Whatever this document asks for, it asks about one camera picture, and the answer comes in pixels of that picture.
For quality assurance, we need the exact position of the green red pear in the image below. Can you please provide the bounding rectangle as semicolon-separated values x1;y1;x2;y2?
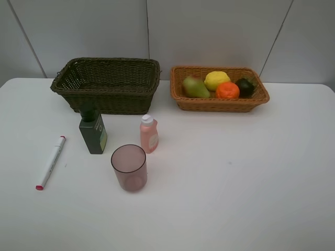
182;75;210;98

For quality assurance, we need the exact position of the yellow lemon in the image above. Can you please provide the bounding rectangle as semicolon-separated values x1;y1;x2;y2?
204;71;230;92

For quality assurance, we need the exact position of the orange mandarin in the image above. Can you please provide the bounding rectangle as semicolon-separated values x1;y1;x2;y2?
215;82;240;99

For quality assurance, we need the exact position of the dark purple mangosteen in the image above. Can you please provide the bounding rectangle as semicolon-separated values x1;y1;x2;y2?
235;78;255;98

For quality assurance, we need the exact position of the white marker with pink caps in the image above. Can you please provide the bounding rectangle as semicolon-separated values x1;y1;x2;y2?
35;135;66;191

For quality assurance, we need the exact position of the pink dish soap bottle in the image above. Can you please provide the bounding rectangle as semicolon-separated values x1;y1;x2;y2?
140;114;159;154

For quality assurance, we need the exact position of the pink translucent plastic cup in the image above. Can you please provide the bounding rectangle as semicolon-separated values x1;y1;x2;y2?
110;144;148;192

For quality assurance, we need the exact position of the dark brown wicker basket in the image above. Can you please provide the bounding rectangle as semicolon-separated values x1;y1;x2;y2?
50;58;161;115

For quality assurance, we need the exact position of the dark green pump bottle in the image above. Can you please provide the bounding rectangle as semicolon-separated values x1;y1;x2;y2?
79;101;107;154

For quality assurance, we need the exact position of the orange wicker basket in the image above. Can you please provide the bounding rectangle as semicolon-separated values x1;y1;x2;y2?
170;66;270;112

